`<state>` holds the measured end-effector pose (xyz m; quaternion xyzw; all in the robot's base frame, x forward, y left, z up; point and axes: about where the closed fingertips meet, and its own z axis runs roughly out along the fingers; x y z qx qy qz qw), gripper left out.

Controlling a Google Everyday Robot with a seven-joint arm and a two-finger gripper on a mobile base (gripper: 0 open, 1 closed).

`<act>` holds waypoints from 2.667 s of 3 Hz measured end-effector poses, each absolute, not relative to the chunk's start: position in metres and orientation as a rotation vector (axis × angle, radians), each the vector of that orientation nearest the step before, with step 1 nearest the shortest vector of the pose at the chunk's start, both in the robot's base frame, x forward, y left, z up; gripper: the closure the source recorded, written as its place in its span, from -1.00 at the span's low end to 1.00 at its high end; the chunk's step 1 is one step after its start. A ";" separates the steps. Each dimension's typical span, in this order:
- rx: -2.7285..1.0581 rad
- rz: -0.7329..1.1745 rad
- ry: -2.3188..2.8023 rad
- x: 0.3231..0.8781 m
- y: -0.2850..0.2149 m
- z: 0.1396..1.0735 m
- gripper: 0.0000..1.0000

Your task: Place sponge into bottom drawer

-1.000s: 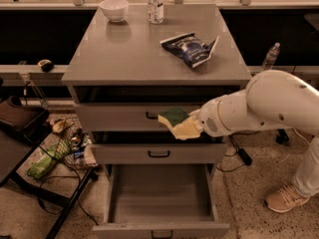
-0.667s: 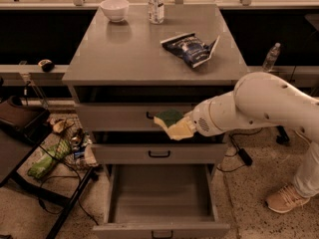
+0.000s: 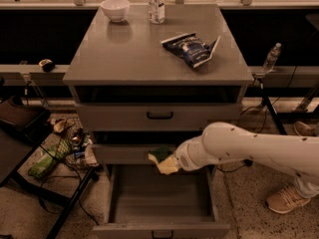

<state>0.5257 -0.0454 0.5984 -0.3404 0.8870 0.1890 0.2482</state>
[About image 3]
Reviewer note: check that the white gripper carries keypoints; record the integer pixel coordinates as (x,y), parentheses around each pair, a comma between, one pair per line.
(184,157)

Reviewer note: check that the green yellow sponge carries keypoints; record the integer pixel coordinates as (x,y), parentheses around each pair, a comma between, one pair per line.
(162,152)

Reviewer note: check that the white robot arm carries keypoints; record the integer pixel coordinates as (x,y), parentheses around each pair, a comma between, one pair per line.
(222,142)

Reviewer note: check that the bottom grey open drawer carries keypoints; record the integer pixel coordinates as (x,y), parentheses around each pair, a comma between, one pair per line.
(144,204)

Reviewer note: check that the middle grey drawer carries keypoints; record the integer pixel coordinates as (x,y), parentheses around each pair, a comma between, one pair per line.
(132,147)

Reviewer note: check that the top grey drawer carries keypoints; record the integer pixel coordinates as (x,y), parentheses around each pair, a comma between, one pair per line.
(155,108)

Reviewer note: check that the grey drawer cabinet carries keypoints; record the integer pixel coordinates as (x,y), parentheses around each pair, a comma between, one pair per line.
(131,54)

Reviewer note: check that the black power adapter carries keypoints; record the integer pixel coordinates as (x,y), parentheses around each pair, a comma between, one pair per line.
(248,162)

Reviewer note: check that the green snack bag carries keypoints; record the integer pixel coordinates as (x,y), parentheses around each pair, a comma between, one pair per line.
(51,156)

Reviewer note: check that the blue chip bag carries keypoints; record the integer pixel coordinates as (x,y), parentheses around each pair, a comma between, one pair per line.
(191,49)

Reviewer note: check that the tan sneaker near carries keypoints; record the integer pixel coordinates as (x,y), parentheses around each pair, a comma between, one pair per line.
(285,200)

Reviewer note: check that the tan sneaker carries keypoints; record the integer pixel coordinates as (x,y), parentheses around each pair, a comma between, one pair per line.
(285,200)
(304,129)

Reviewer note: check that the tan sneaker far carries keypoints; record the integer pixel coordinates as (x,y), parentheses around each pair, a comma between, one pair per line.
(304,129)

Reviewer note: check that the light trouser leg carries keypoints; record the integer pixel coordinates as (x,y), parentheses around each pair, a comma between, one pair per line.
(306,189)

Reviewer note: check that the clear water bottle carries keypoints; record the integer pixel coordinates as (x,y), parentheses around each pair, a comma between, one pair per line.
(272,58)

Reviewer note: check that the dark brown chair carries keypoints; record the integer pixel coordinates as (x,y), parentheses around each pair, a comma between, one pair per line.
(22,122)

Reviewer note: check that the small black round device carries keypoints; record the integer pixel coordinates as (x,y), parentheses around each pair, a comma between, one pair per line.
(47,65)

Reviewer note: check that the white bowl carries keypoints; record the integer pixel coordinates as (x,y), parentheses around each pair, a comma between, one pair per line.
(116,10)

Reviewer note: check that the white labelled bottle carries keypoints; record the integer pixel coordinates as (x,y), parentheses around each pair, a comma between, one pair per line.
(156,11)

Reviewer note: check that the wire basket with items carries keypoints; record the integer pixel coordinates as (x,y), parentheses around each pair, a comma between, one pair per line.
(74,144)

